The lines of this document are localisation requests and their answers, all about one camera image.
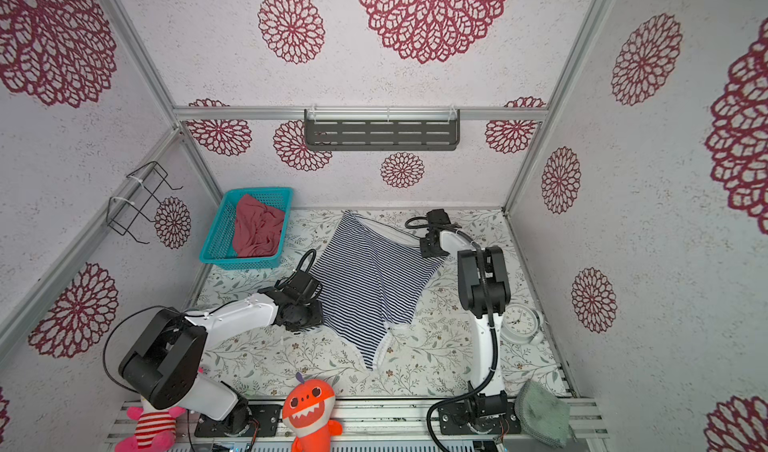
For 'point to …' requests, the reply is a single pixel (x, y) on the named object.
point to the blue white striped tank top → (373, 280)
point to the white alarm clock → (522, 324)
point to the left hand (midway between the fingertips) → (316, 323)
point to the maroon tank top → (258, 228)
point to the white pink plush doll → (155, 429)
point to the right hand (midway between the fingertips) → (433, 244)
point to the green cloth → (545, 414)
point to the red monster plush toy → (307, 412)
